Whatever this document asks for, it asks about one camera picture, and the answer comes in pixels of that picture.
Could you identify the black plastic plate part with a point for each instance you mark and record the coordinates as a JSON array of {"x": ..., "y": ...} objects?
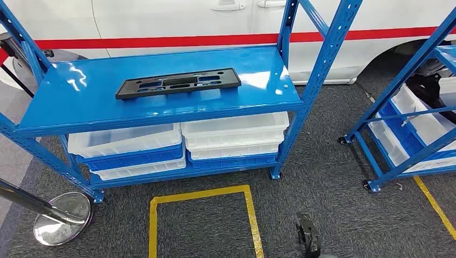
[{"x": 178, "y": 82}]

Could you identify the blue metal shelf rack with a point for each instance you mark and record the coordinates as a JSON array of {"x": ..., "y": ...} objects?
[
  {"x": 89, "y": 96},
  {"x": 399, "y": 80}
]

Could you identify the black car part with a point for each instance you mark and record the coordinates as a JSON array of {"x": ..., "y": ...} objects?
[{"x": 425, "y": 89}]

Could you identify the yellow floor tape square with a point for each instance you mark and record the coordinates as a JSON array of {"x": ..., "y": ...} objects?
[{"x": 251, "y": 213}]

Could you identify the white car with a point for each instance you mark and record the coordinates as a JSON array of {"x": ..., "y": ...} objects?
[{"x": 171, "y": 18}]

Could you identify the blue plastic bin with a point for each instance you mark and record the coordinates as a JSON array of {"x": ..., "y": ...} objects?
[{"x": 402, "y": 133}]

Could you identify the yellow floor tape line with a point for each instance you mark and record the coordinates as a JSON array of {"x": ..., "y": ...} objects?
[{"x": 436, "y": 208}]

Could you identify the dark stanchion post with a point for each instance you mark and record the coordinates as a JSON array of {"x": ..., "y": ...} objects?
[{"x": 9, "y": 44}]

